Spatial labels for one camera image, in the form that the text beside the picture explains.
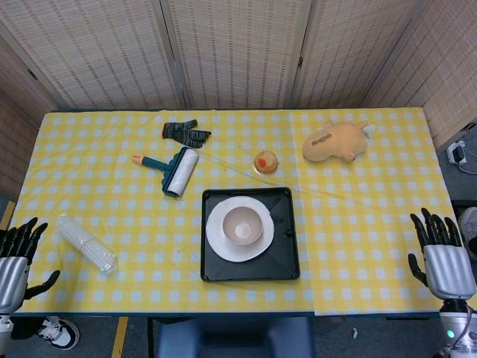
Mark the white paper plate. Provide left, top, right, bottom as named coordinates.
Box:
left=205, top=196, right=276, bottom=263

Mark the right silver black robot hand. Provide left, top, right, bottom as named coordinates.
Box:
left=408, top=207, right=477, bottom=299

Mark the black white sneaker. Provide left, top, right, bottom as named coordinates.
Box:
left=38, top=316, right=80, bottom=351

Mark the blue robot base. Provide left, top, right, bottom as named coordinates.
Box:
left=154, top=316, right=316, bottom=358

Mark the teal handled lint roller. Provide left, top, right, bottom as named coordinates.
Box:
left=132, top=146, right=200, bottom=198

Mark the grey shoe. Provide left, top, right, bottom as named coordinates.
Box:
left=457, top=207, right=477, bottom=259

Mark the yellow white checkered tablecloth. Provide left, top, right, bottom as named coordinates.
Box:
left=7, top=108, right=467, bottom=318

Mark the yellow plush animal toy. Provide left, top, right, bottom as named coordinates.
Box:
left=301, top=119, right=375, bottom=163

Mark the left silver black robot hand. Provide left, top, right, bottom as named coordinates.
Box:
left=0, top=217, right=61, bottom=313

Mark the white woven folding screen panel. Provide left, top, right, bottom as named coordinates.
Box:
left=363, top=0, right=477, bottom=150
left=288, top=0, right=428, bottom=110
left=0, top=0, right=189, bottom=111
left=0, top=35, right=57, bottom=198
left=159, top=0, right=314, bottom=110

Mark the black square plastic tray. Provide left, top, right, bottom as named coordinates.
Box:
left=200, top=186, right=301, bottom=283

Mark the clear sleeve of plastic cups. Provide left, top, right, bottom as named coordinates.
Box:
left=56, top=213, right=119, bottom=275

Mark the black grey knit glove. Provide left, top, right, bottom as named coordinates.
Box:
left=161, top=119, right=212, bottom=148

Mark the beige round bowl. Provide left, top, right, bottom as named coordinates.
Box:
left=222, top=207, right=265, bottom=245

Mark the white power adapter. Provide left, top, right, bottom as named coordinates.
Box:
left=446, top=141, right=469, bottom=166

